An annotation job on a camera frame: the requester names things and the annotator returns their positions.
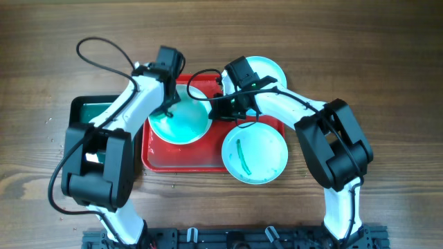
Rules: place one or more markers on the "red plastic tray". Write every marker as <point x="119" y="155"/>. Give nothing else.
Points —
<point x="204" y="155"/>

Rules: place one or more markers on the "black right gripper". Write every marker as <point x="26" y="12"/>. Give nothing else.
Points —
<point x="218" y="112"/>

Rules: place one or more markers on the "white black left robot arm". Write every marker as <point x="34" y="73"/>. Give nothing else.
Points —
<point x="98" y="165"/>

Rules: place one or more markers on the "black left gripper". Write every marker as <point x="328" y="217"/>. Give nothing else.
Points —
<point x="174" y="100"/>

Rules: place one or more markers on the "dark green water tray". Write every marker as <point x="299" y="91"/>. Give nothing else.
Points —
<point x="84" y="109"/>

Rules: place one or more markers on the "white plate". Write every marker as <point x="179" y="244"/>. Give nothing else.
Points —
<point x="268" y="67"/>
<point x="189" y="121"/>
<point x="254" y="153"/>

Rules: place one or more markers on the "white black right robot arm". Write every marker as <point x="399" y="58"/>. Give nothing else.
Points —
<point x="335" y="149"/>

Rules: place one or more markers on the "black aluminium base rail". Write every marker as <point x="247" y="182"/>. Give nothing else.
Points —
<point x="270" y="237"/>

